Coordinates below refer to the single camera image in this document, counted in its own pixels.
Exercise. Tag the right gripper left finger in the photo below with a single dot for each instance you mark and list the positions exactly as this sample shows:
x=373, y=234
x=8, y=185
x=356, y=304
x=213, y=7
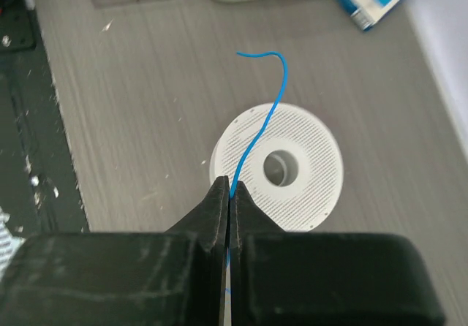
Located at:
x=176, y=277

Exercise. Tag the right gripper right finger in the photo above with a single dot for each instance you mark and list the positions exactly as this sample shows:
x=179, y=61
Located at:
x=324, y=278

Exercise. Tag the white cable spool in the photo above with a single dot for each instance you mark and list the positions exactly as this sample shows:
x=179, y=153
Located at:
x=295, y=171

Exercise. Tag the white slotted cable duct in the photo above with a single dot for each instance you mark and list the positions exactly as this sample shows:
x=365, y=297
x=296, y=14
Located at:
x=9, y=244

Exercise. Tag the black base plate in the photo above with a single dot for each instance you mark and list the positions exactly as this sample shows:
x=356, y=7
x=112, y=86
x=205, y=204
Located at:
x=39, y=188

